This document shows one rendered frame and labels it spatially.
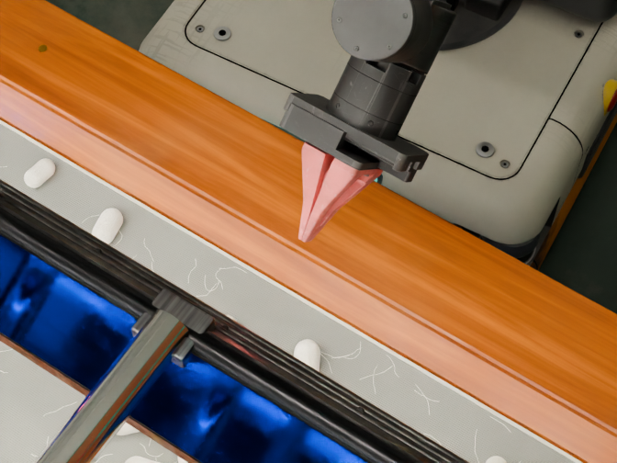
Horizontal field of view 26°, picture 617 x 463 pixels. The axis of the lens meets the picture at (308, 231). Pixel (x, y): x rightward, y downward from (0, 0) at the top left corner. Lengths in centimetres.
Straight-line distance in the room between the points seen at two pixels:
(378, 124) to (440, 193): 77
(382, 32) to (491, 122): 91
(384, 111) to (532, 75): 89
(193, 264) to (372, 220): 16
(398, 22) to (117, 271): 28
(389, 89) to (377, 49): 8
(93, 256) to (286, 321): 40
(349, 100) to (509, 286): 23
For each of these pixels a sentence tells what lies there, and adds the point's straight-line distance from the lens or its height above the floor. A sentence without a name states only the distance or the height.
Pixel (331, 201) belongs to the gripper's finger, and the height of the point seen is 90.
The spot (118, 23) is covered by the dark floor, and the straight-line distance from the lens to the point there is 226.
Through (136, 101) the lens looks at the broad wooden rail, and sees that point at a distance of 121.
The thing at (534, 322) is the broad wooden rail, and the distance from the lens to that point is 110.
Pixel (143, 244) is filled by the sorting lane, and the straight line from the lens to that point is 116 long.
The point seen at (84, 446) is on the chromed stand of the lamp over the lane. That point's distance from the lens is 67.
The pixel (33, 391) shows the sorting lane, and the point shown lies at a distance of 111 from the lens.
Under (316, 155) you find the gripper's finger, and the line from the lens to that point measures 98.
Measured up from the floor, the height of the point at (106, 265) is 110.
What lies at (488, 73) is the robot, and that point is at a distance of 184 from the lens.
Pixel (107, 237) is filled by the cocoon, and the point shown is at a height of 75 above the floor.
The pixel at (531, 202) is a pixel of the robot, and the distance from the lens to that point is 174.
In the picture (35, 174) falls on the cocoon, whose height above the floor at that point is 76.
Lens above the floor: 174
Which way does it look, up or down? 60 degrees down
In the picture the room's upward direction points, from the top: straight up
